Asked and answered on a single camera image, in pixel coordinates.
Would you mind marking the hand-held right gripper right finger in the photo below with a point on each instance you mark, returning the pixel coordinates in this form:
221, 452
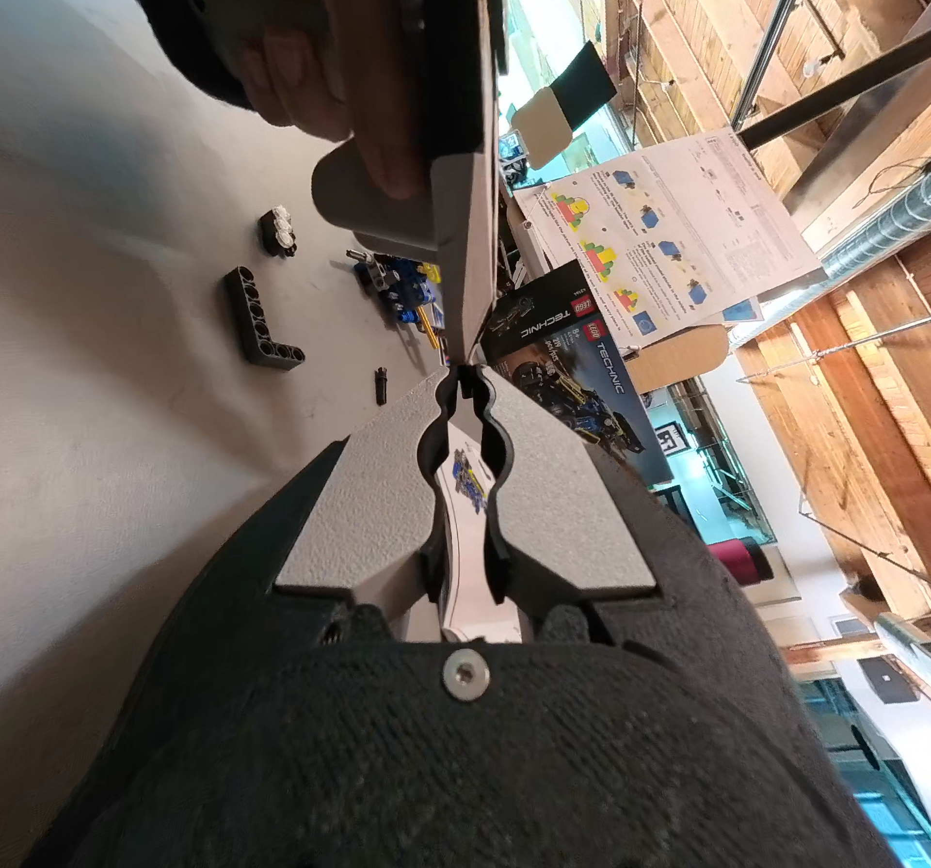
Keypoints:
574, 519

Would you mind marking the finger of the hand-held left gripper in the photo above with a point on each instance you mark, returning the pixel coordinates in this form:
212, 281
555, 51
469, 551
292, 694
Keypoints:
465, 250

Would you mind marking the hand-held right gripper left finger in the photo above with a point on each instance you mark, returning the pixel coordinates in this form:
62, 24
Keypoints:
349, 519

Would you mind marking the black lego pin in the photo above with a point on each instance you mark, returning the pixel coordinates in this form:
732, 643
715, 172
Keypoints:
380, 388
460, 382

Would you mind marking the dark grey L-shaped lego beam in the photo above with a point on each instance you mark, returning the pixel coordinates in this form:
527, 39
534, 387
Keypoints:
251, 308

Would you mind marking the partly built blue lego model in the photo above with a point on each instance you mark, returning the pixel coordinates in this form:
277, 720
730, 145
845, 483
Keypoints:
396, 286

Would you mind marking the black toy set box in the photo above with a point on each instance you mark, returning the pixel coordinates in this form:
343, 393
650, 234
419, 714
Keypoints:
538, 315

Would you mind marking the toy set box blue vehicle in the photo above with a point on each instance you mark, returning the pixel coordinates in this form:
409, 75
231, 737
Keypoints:
582, 403

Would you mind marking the black lego piece white studs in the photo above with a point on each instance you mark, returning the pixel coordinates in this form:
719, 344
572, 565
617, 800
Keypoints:
280, 230

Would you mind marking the person's left hand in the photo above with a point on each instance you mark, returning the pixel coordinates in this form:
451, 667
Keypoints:
364, 61

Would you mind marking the open instruction booklet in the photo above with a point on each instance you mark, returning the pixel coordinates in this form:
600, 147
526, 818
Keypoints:
465, 563

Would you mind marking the beige and black card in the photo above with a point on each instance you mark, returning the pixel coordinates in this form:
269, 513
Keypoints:
542, 126

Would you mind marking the dark red round object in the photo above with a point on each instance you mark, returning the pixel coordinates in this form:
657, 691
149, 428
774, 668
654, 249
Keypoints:
738, 561

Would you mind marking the brown cardboard flap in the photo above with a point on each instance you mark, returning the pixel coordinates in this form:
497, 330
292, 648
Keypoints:
676, 359

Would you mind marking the hanging printed paper poster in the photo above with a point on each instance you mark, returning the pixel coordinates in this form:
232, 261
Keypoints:
691, 228

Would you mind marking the grey metal conduit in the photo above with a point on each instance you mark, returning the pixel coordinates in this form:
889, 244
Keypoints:
782, 17

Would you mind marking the black flat panel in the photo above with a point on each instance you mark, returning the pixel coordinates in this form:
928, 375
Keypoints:
889, 680

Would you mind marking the black metal bar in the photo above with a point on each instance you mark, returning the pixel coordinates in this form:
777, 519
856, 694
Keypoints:
836, 94

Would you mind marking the black and white wall sign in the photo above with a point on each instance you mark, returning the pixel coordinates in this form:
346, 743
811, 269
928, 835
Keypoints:
670, 437

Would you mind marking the silver ventilation duct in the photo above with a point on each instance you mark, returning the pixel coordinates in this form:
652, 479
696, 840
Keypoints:
873, 235

